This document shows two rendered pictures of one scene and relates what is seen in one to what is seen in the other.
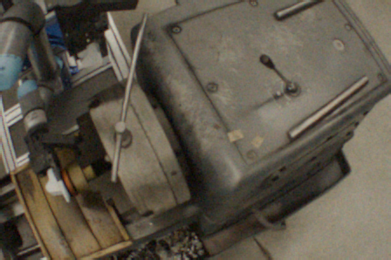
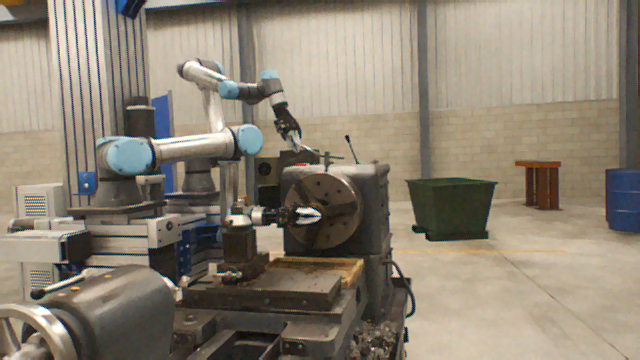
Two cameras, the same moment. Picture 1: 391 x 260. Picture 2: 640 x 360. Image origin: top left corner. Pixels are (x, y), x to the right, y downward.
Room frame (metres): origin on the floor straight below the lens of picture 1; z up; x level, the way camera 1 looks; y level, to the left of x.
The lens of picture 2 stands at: (-0.96, 1.34, 1.30)
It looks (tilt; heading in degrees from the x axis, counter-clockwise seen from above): 3 degrees down; 318
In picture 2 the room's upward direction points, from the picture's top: 2 degrees counter-clockwise
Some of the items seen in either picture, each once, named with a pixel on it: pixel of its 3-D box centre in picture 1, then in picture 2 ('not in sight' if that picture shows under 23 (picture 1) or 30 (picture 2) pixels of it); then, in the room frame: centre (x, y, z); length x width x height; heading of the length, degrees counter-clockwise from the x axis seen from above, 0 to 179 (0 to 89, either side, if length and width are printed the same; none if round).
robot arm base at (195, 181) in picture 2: not in sight; (198, 180); (0.84, 0.43, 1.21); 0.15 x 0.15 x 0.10
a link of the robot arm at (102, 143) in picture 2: not in sight; (116, 156); (0.58, 0.86, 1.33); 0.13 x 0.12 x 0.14; 175
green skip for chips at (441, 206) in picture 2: not in sight; (447, 207); (2.46, -4.51, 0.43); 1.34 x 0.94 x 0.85; 141
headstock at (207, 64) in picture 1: (272, 77); (340, 202); (0.54, -0.19, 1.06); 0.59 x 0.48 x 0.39; 122
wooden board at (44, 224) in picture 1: (64, 207); (307, 272); (0.17, 0.37, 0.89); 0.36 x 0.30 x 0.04; 32
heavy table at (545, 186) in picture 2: not in sight; (536, 183); (2.67, -8.63, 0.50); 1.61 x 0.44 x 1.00; 129
